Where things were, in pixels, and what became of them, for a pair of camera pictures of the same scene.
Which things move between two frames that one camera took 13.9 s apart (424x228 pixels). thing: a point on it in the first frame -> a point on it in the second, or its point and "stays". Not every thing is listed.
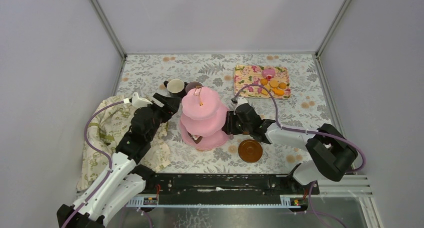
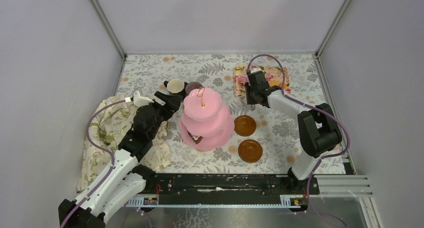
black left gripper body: x=162 y=105 stays
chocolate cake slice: x=196 y=138 stays
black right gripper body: x=234 y=126 -> x=250 y=95
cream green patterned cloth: x=107 y=130 stays
